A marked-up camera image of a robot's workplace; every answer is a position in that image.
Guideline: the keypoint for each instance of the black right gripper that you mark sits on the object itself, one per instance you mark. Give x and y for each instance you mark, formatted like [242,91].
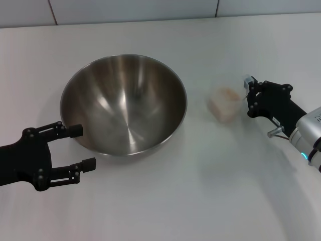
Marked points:
[278,108]

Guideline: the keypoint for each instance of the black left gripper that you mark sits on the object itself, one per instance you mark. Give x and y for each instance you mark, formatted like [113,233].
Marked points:
[27,160]

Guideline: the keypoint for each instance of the white rice grains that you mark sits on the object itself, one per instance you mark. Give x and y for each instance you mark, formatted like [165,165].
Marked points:
[223,105]

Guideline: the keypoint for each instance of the stainless steel mixing bowl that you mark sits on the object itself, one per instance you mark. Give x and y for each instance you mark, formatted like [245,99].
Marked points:
[125,105]

